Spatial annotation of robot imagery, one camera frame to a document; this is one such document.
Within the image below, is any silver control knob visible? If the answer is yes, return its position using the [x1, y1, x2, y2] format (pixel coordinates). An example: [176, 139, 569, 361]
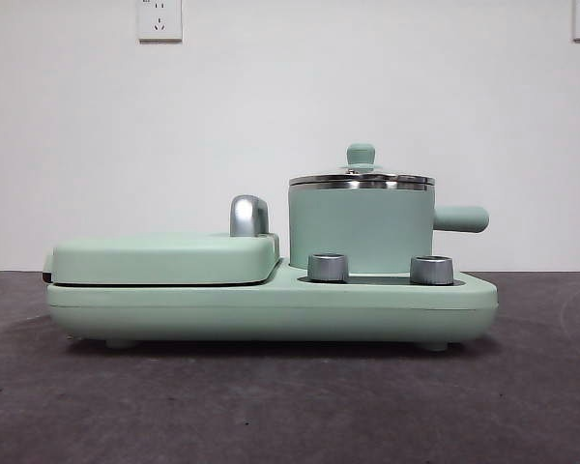
[409, 254, 454, 285]
[306, 251, 349, 281]

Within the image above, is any chrome griddle lid handle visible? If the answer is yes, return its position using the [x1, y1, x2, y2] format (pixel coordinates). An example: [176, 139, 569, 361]
[228, 193, 272, 238]

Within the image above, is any glass pot lid green knob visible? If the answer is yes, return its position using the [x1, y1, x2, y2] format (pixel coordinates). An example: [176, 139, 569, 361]
[288, 141, 437, 187]

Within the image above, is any mint green steamer pot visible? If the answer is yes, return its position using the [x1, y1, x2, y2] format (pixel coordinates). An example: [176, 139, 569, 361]
[287, 181, 490, 271]

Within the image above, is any mint green breakfast maker base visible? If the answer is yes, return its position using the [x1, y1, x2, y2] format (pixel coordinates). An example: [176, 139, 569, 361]
[45, 255, 498, 352]

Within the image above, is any mint green hinged griddle lid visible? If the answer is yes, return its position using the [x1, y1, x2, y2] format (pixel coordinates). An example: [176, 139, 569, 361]
[42, 230, 281, 287]

